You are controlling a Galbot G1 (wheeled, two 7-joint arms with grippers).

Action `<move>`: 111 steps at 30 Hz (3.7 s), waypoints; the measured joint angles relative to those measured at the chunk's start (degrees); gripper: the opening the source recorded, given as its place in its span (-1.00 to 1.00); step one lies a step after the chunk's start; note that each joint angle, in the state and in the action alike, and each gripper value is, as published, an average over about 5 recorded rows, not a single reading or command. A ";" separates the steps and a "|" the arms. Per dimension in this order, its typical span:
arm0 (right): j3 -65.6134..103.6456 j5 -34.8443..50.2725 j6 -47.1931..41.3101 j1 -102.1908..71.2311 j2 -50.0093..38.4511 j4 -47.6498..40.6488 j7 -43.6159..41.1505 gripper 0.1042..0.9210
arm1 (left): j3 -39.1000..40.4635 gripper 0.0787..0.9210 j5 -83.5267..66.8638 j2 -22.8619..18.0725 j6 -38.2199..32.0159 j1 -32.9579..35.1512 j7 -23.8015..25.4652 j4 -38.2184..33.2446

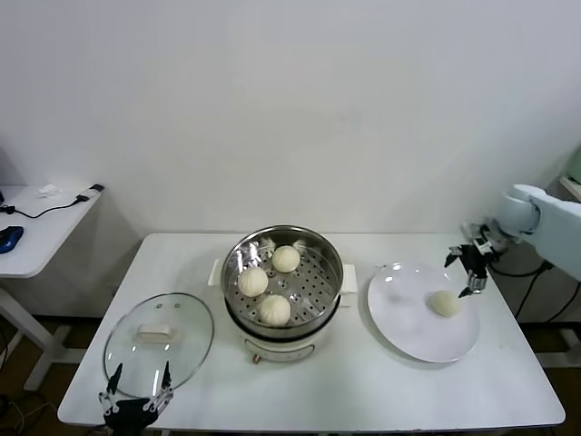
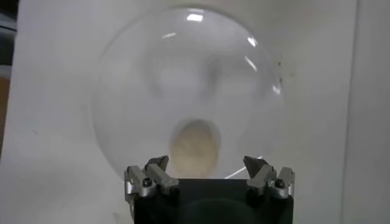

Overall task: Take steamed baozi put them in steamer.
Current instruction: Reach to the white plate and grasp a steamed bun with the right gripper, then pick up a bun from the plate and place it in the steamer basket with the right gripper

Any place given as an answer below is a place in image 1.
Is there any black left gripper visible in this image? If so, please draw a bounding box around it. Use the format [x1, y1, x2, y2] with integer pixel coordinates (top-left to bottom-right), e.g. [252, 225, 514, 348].
[99, 361, 175, 436]

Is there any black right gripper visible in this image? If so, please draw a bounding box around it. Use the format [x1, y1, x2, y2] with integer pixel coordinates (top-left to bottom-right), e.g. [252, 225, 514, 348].
[444, 244, 494, 299]

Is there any white steamed baozi bun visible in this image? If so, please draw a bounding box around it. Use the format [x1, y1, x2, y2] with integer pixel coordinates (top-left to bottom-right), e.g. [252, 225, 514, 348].
[238, 266, 270, 298]
[428, 290, 464, 319]
[271, 245, 301, 274]
[258, 293, 292, 327]

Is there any glass lid with cream handle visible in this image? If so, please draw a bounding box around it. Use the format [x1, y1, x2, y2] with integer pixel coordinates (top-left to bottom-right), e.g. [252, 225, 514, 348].
[103, 292, 216, 397]

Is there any steel perforated steamer basket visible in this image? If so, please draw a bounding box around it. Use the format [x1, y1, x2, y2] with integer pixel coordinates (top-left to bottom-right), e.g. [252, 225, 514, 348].
[209, 223, 359, 332]

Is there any white oval plate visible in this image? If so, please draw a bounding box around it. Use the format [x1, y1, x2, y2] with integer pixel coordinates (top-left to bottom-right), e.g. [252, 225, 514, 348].
[366, 262, 481, 364]

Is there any cream electric cooker pot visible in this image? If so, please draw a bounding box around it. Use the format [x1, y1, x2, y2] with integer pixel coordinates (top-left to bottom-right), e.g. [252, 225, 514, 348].
[225, 290, 359, 365]

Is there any white side table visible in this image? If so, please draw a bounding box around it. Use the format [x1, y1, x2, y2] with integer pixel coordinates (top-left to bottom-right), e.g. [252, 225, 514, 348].
[0, 183, 108, 391]

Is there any blue computer mouse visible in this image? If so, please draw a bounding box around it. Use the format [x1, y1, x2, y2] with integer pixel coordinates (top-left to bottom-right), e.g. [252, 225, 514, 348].
[0, 224, 26, 253]

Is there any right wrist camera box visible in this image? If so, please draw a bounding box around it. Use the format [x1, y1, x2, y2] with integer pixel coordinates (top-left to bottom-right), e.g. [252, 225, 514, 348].
[460, 221, 496, 253]

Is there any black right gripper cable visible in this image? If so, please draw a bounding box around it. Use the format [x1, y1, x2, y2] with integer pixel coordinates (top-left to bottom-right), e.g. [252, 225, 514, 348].
[487, 261, 553, 278]

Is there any thin black desk cable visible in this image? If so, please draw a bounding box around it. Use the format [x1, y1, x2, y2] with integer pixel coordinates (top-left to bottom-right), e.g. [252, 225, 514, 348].
[0, 193, 90, 221]

